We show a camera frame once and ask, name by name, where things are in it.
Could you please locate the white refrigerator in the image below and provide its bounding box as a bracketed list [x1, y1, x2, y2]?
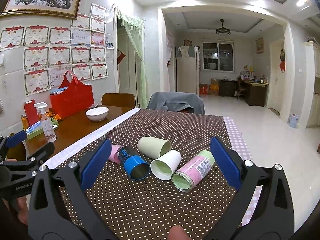
[176, 46, 200, 95]

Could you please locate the brown polka dot tablecloth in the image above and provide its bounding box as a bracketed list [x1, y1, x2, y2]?
[46, 109, 251, 239]

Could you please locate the red box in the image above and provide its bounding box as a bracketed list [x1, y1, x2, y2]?
[23, 99, 40, 126]

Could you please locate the ceiling lamp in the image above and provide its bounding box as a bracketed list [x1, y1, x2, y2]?
[216, 19, 231, 36]

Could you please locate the window with dark glass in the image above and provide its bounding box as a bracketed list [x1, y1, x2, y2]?
[202, 42, 234, 72]

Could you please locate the brown wooden chair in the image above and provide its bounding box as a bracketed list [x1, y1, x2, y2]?
[101, 93, 136, 108]

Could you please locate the blue black metal cup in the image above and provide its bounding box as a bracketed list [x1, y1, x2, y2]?
[117, 146, 150, 181]

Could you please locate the wooden desk chair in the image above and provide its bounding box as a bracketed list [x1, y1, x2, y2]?
[236, 79, 247, 100]

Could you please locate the clear spray bottle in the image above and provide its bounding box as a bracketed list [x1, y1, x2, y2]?
[34, 102, 56, 142]

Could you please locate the dark low cabinet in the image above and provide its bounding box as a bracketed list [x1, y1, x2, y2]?
[219, 80, 237, 97]

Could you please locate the white ceramic bowl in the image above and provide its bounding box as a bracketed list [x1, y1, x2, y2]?
[85, 107, 109, 122]

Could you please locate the red felt bag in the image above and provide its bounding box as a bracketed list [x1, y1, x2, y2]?
[50, 71, 94, 119]

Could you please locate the orange cardboard box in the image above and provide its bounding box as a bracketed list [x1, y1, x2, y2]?
[208, 78, 220, 95]

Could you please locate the green tissue box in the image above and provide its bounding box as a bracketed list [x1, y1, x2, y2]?
[26, 119, 59, 140]

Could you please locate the grey jacket on chair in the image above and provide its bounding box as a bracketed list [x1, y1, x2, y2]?
[147, 92, 205, 114]

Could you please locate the green door curtain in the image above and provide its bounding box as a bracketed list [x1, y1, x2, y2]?
[117, 9, 148, 108]

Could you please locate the dark wooden desk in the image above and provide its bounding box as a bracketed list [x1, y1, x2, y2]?
[240, 80, 268, 107]

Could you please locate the white paper cup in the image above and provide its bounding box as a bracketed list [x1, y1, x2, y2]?
[150, 150, 182, 181]

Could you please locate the person's left hand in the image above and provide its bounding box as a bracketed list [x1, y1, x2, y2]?
[1, 158, 29, 225]

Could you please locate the person's right thumb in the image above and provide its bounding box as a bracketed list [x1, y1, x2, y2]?
[167, 225, 191, 240]

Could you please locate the pale green plastic cup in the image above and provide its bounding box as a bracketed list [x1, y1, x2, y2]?
[137, 137, 171, 159]

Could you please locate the pink green labelled glass cup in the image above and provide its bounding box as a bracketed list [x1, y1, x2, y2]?
[171, 150, 215, 192]

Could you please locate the light blue bin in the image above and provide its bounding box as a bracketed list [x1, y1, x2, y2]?
[288, 114, 299, 128]

